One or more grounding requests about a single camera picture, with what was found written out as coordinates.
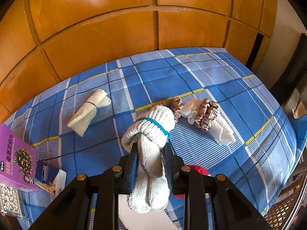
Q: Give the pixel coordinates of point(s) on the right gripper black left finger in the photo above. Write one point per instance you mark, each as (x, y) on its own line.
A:
(71, 209)

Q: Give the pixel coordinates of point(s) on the rolled white cloth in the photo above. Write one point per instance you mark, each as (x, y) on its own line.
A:
(80, 121)

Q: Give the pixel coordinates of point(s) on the blue tissue packet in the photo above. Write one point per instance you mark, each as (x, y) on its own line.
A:
(50, 178)

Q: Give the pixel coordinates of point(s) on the white knitted glove bundle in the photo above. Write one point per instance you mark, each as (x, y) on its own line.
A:
(150, 132)

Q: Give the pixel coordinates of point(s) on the blue plaid tablecloth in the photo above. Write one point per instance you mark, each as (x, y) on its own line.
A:
(259, 162)

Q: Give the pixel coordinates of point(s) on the orange wooden wall cabinet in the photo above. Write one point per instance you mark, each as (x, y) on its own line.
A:
(44, 42)

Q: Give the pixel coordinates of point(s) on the wicker chair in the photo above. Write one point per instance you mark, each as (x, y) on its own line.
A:
(282, 213)

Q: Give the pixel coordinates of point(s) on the red soft object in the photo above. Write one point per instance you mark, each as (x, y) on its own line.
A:
(199, 169)

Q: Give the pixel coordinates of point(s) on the brown satin scrunchie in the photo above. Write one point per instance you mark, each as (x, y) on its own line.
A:
(207, 113)

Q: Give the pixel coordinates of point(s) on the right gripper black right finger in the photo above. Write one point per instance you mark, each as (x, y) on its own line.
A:
(210, 202)

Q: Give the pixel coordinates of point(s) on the purple cardboard box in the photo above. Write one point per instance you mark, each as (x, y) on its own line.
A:
(18, 161)

